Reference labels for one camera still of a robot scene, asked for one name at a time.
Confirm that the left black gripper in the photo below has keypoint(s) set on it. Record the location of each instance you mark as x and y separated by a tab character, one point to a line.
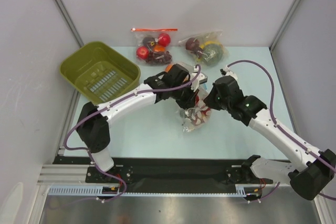
189	102

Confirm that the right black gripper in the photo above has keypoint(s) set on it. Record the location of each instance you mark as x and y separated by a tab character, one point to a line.
210	102

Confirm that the polka dot strawberry bag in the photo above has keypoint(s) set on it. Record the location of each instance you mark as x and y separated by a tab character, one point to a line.
197	116

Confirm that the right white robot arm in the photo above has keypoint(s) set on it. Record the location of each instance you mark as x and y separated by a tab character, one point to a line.
308	169

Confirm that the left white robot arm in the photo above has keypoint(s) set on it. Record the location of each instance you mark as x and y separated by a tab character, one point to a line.
95	120

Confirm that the clear bag with melon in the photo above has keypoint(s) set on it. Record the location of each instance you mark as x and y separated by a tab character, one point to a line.
205	48

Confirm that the red zip fruit bag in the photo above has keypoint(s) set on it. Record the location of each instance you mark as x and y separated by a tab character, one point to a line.
153	45

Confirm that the olive green plastic basket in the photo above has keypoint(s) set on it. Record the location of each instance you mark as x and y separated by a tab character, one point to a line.
100	73

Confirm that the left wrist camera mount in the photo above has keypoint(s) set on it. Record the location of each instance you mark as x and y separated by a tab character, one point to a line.
197	78

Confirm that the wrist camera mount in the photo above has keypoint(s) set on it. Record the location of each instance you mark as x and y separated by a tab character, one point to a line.
225	72
197	78

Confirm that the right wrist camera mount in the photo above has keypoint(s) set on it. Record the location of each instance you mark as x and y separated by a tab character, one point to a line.
225	72

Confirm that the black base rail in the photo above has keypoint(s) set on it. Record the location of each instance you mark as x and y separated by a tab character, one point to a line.
172	176

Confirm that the aluminium frame post right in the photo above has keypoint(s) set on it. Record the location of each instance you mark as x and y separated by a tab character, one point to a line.
285	23

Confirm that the aluminium frame post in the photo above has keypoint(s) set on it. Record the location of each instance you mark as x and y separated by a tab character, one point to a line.
69	22
285	23

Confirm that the aluminium frame post left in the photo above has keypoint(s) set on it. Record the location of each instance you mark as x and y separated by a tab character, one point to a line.
69	22

